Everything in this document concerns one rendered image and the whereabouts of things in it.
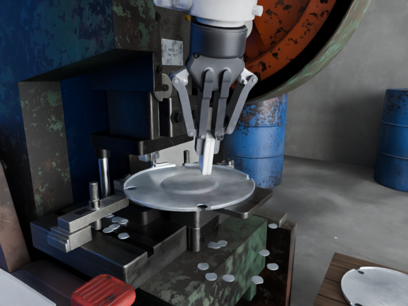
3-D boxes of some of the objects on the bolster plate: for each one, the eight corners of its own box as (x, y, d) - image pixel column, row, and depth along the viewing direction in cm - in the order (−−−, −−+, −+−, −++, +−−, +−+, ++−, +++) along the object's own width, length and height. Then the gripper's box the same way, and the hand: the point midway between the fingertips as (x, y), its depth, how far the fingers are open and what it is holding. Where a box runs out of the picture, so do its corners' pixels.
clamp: (133, 218, 71) (130, 175, 68) (66, 253, 57) (59, 200, 55) (115, 212, 74) (112, 170, 71) (47, 243, 60) (40, 193, 58)
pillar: (113, 196, 75) (108, 139, 72) (105, 199, 74) (101, 141, 70) (107, 194, 77) (102, 138, 73) (99, 197, 75) (94, 140, 71)
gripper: (175, 25, 36) (170, 187, 49) (277, 29, 39) (248, 180, 52) (165, 14, 42) (163, 160, 55) (254, 17, 45) (232, 155, 58)
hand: (206, 152), depth 52 cm, fingers closed
